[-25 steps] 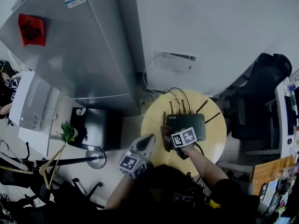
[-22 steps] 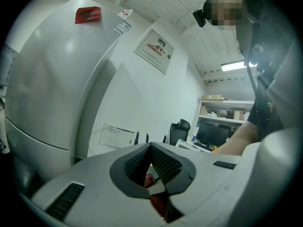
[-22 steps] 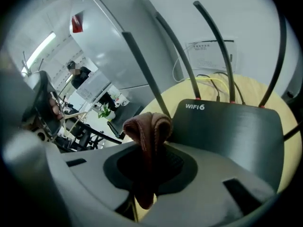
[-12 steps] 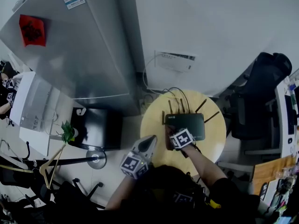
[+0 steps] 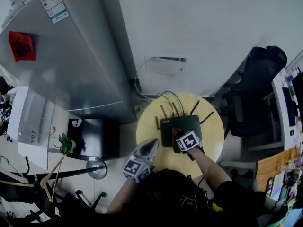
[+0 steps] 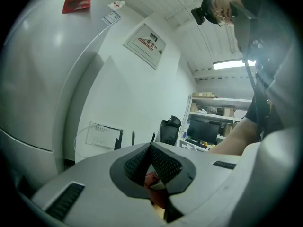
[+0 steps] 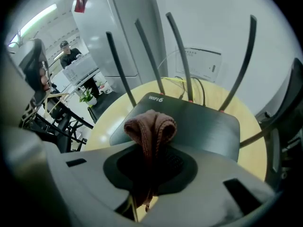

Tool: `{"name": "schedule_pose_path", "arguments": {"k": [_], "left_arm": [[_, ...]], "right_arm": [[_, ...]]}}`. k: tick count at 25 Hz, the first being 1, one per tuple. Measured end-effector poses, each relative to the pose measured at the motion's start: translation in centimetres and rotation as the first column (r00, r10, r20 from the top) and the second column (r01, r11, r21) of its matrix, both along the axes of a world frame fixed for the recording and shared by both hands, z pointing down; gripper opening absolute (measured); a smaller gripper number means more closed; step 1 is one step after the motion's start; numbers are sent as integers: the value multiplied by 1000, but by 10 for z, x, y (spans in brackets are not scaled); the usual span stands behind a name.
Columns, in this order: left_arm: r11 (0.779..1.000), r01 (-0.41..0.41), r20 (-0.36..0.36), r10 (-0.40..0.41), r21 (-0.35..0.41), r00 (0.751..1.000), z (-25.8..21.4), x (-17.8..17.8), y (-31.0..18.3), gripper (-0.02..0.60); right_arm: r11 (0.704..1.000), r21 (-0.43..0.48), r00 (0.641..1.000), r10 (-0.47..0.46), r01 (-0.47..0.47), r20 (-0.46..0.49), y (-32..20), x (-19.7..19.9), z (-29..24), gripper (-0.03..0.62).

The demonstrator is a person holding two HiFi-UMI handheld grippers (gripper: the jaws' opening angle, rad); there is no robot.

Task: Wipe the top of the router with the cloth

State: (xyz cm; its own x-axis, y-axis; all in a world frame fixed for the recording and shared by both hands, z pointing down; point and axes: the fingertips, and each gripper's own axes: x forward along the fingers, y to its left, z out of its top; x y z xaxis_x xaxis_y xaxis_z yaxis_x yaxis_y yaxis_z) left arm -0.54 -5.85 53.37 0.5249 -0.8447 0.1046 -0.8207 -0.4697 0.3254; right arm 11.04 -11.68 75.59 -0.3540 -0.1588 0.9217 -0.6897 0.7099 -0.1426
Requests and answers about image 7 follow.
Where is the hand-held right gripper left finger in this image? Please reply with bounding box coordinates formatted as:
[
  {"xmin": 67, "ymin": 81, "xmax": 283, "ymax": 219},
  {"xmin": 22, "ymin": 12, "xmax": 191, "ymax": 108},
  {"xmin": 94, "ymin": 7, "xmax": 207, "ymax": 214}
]
[{"xmin": 60, "ymin": 142, "xmax": 143, "ymax": 227}]

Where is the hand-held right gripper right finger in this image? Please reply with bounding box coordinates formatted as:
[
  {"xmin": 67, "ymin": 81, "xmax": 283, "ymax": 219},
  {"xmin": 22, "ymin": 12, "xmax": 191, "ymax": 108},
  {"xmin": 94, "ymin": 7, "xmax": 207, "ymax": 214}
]
[{"xmin": 142, "ymin": 143, "xmax": 277, "ymax": 227}]

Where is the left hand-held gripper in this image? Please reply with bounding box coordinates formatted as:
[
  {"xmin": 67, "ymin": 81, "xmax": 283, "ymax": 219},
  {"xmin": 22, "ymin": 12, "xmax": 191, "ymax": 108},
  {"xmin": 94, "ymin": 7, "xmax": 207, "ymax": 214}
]
[{"xmin": 18, "ymin": 38, "xmax": 52, "ymax": 129}]

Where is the black router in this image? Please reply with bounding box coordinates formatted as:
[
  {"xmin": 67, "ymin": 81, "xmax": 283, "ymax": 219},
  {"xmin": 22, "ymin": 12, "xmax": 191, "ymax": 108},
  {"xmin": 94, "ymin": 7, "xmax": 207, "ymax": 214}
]
[{"xmin": 106, "ymin": 12, "xmax": 303, "ymax": 163}]

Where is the brown cloth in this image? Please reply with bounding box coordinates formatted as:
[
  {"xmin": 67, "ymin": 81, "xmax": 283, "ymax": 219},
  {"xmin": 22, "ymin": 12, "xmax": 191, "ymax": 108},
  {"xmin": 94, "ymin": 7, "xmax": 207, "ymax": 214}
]
[{"xmin": 124, "ymin": 109, "xmax": 178, "ymax": 212}]

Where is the person's left hand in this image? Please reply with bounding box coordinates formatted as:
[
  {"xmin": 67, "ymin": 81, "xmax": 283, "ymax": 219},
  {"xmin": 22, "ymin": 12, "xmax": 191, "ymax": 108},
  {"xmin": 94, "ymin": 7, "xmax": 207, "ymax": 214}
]
[{"xmin": 39, "ymin": 67, "xmax": 52, "ymax": 92}]

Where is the ceiling tube light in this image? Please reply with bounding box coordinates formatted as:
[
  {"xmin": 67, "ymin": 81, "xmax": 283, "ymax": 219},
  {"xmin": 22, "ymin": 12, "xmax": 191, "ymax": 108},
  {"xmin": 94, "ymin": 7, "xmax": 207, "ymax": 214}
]
[{"xmin": 8, "ymin": 3, "xmax": 58, "ymax": 48}]

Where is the round wooden side table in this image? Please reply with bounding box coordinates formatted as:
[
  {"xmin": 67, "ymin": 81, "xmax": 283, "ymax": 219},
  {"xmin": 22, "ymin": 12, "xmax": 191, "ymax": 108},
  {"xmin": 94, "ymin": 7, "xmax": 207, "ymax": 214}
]
[{"xmin": 84, "ymin": 78, "xmax": 268, "ymax": 182}]

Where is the green potted plant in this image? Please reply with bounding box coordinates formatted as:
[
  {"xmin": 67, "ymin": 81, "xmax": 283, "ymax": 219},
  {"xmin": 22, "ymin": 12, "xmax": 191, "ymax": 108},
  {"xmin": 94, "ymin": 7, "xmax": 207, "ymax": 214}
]
[{"xmin": 79, "ymin": 88, "xmax": 98, "ymax": 107}]

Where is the red paper decoration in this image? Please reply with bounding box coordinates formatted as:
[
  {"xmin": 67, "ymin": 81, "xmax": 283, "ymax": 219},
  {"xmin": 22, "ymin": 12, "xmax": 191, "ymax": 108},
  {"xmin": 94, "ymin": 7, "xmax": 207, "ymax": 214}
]
[{"xmin": 74, "ymin": 0, "xmax": 92, "ymax": 13}]

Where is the silver refrigerator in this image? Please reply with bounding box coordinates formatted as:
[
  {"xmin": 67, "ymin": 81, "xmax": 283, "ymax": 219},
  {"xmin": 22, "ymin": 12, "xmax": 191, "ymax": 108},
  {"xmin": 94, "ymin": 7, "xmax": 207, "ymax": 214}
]
[{"xmin": 71, "ymin": 0, "xmax": 169, "ymax": 94}]

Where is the black cable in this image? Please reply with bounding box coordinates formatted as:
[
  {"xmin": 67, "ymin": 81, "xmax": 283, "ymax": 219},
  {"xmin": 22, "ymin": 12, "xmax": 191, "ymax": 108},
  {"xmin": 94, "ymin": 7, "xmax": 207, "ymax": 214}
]
[{"xmin": 175, "ymin": 76, "xmax": 206, "ymax": 106}]

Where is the white cable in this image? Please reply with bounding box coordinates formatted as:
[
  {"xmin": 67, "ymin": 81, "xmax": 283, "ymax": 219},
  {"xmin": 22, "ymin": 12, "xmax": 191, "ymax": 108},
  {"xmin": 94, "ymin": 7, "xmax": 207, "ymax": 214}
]
[{"xmin": 158, "ymin": 50, "xmax": 180, "ymax": 68}]

